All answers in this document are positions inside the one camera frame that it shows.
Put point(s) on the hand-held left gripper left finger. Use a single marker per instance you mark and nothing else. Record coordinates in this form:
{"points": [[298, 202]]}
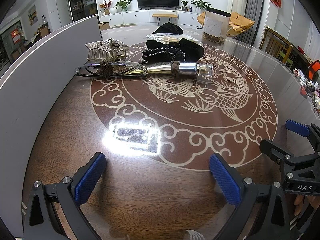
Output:
{"points": [[91, 180]]}

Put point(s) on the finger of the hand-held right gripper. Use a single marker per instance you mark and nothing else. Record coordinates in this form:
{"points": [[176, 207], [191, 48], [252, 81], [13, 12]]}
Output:
{"points": [[272, 150], [297, 127]]}

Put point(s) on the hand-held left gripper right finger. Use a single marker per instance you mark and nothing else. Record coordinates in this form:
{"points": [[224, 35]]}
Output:
{"points": [[225, 180]]}

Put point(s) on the clear frame glasses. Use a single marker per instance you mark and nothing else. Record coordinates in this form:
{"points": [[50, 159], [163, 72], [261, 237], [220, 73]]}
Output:
{"points": [[85, 67]]}

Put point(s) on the silver perfume bottle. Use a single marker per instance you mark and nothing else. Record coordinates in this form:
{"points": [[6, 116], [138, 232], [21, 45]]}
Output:
{"points": [[192, 68]]}

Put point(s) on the grey partition board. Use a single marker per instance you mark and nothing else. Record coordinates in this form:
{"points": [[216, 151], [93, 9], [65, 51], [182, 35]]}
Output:
{"points": [[37, 67]]}

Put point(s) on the black velvet bow hair accessory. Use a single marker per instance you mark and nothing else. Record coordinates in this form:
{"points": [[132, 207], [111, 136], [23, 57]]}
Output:
{"points": [[190, 50]]}

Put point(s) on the rhinestone bow hair claw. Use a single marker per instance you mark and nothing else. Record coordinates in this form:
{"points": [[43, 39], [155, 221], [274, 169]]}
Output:
{"points": [[105, 44]]}

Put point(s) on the plastic bag with gold item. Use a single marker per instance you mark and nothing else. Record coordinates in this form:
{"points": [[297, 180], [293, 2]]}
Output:
{"points": [[165, 38]]}

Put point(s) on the black cap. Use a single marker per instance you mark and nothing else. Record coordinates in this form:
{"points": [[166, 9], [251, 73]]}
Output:
{"points": [[167, 28]]}

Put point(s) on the brown patterned wooden desktop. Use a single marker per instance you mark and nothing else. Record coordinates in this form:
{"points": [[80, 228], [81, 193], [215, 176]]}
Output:
{"points": [[75, 120]]}

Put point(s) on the person's right hand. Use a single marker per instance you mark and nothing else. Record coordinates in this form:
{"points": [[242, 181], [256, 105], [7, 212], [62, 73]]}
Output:
{"points": [[303, 203]]}

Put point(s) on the pile of assorted clutter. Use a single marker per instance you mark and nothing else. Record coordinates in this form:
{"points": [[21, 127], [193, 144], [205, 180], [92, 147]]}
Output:
{"points": [[308, 92]]}

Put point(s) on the wooden chair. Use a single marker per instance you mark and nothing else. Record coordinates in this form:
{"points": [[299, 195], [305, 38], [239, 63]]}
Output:
{"points": [[275, 45]]}

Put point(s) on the orange lounge chair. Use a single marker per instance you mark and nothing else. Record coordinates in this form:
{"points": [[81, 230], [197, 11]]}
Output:
{"points": [[240, 21]]}

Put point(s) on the grey curtain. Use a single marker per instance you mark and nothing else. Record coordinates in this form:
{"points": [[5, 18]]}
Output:
{"points": [[255, 12]]}

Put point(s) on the clear jar with black lid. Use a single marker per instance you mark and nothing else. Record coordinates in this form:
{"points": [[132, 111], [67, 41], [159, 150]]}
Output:
{"points": [[215, 25]]}

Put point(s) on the cardboard box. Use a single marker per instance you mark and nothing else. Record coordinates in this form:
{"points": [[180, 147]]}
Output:
{"points": [[104, 26]]}

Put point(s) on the broad leaf potted plant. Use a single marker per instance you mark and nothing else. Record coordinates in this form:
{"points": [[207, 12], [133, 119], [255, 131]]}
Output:
{"points": [[201, 4]]}

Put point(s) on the red calendar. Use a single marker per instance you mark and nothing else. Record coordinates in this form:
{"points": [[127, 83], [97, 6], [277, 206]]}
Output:
{"points": [[16, 35]]}

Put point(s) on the small potted plant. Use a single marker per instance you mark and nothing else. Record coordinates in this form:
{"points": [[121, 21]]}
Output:
{"points": [[184, 6]]}

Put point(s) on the white television cabinet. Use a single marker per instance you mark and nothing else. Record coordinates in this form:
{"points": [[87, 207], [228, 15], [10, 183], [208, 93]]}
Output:
{"points": [[140, 17]]}

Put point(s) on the white round vase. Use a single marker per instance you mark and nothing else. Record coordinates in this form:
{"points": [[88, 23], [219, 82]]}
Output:
{"points": [[113, 10]]}

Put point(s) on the wooden bench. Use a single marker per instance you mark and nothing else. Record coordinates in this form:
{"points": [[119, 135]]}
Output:
{"points": [[165, 15]]}

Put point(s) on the vase of red flowers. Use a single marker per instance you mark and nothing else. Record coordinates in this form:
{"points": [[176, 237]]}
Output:
{"points": [[106, 7]]}

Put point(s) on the white door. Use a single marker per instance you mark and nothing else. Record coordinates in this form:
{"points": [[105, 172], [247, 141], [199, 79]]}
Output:
{"points": [[62, 7]]}

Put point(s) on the large leafy potted plant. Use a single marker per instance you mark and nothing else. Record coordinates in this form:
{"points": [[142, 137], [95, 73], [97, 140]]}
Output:
{"points": [[123, 4]]}

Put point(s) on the glass door display cabinet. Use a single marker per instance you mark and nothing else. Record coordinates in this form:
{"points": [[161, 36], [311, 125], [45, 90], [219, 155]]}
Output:
{"points": [[81, 0]]}

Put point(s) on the landscape wall painting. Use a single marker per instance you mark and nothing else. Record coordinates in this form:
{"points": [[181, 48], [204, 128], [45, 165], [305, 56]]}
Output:
{"points": [[32, 15]]}

